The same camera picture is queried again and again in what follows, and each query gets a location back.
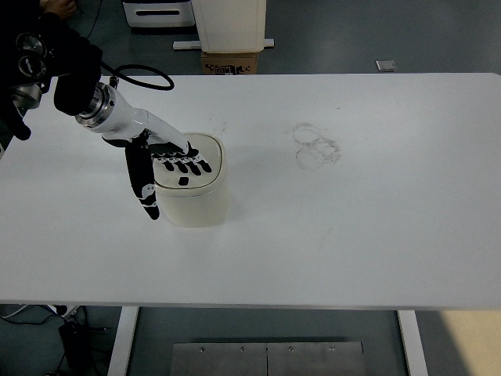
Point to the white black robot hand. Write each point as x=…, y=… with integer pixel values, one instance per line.
x=144, y=138

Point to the cream lidded trash can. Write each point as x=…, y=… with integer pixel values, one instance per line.
x=190, y=200

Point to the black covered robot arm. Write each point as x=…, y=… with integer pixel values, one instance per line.
x=36, y=49

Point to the cardboard box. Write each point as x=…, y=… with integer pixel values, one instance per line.
x=229, y=63

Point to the white appliance with slot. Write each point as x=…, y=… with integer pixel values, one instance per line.
x=159, y=13

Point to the white metal base bar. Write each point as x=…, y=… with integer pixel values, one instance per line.
x=196, y=45

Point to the seated person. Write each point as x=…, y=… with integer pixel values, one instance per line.
x=64, y=9

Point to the left white table leg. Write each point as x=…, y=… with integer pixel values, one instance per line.
x=123, y=341

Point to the white table leg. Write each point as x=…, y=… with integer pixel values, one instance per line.
x=123, y=341
x=412, y=344

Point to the black device under table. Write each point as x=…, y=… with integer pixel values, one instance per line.
x=76, y=346

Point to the small grey floor plate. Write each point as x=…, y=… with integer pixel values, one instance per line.
x=386, y=66

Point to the metal floor plate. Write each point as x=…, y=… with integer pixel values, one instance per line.
x=278, y=358

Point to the right white table leg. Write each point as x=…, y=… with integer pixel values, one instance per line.
x=412, y=344

